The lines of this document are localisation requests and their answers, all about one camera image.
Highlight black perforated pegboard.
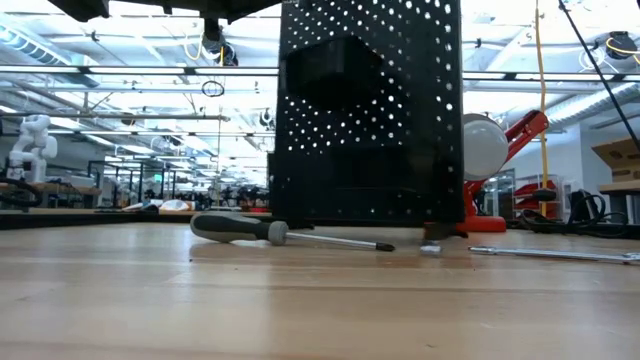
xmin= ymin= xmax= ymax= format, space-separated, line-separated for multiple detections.
xmin=266 ymin=0 xmax=467 ymax=242

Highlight grey black handled screwdriver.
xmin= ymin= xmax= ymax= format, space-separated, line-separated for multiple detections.
xmin=189 ymin=211 xmax=397 ymax=253

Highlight black tapered pegboard bin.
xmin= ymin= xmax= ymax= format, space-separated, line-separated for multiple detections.
xmin=283 ymin=36 xmax=385 ymax=112

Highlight white light bulb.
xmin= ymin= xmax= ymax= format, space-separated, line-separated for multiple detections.
xmin=462 ymin=113 xmax=511 ymax=182

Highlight red desk lamp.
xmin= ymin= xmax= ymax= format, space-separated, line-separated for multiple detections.
xmin=455 ymin=109 xmax=551 ymax=234

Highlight red storage bins rack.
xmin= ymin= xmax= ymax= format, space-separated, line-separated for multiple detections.
xmin=513 ymin=180 xmax=561 ymax=220

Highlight white humanoid robot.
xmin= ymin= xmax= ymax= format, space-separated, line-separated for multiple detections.
xmin=6 ymin=114 xmax=59 ymax=184

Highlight wooden table under box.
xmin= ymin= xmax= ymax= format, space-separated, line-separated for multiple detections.
xmin=597 ymin=180 xmax=640 ymax=225

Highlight cardboard box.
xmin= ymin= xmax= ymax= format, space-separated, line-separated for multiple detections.
xmin=591 ymin=138 xmax=640 ymax=184

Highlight black ceiling cable reel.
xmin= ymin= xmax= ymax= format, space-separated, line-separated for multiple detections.
xmin=201 ymin=24 xmax=239 ymax=67

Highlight black tangled cables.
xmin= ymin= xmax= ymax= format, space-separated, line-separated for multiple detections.
xmin=518 ymin=189 xmax=632 ymax=239

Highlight black cable loop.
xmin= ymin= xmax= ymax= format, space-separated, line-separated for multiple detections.
xmin=0 ymin=176 xmax=46 ymax=209

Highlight thin black cable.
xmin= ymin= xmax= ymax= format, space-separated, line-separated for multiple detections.
xmin=557 ymin=0 xmax=640 ymax=152

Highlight black reel yellow cable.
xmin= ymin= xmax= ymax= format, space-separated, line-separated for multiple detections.
xmin=603 ymin=30 xmax=640 ymax=62

